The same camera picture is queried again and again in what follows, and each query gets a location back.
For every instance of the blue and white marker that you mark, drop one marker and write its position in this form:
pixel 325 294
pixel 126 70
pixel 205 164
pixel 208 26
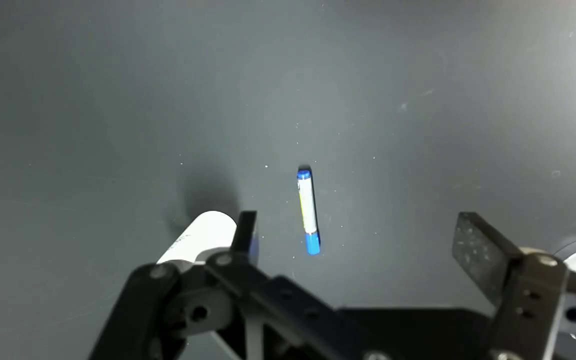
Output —
pixel 309 210

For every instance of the white ceramic mug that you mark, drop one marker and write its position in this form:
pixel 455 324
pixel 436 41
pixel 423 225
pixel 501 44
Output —
pixel 201 237

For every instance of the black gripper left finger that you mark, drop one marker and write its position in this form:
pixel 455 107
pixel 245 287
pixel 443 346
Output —
pixel 169 306

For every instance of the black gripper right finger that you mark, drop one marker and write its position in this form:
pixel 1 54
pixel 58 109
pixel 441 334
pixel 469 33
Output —
pixel 528 293

